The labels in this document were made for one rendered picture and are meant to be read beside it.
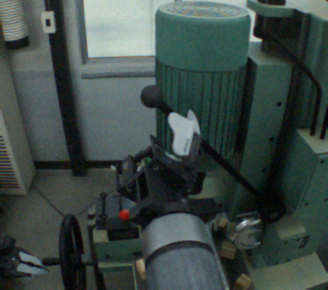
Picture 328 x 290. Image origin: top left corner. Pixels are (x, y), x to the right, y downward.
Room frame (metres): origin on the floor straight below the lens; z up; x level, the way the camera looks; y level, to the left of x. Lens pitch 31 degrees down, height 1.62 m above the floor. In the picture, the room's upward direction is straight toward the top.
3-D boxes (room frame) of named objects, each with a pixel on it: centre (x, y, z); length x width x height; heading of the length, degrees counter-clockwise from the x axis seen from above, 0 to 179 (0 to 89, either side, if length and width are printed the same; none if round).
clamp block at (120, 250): (0.56, 0.12, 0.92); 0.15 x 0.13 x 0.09; 9
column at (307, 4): (0.61, -0.36, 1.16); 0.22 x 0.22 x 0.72; 9
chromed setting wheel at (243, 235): (0.46, -0.22, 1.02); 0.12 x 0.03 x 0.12; 99
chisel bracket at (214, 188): (0.57, -0.10, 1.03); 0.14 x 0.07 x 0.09; 99
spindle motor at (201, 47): (0.57, -0.08, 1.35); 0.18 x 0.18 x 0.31
